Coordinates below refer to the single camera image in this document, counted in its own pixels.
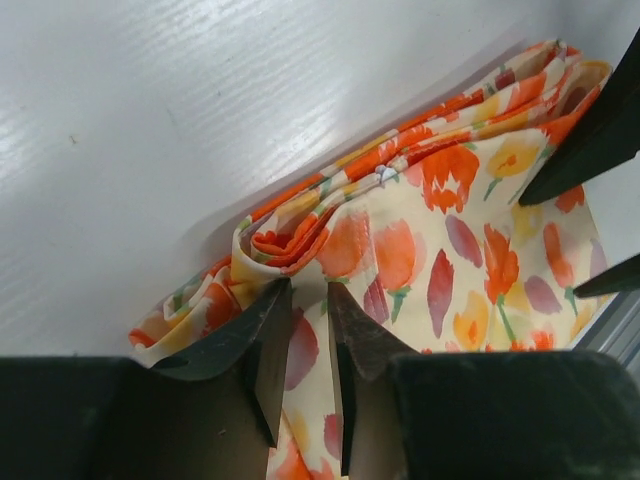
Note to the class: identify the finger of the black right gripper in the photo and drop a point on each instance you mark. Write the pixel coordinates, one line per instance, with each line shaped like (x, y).
(623, 277)
(606, 136)

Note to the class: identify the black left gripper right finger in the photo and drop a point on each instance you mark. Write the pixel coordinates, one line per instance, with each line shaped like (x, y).
(507, 415)

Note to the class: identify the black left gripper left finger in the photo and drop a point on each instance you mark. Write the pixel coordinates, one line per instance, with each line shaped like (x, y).
(210, 411)

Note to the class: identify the aluminium rail frame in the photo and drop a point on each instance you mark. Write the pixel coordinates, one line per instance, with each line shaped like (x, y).
(615, 331)

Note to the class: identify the orange floral patterned skirt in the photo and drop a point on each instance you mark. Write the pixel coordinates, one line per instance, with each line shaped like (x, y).
(423, 227)

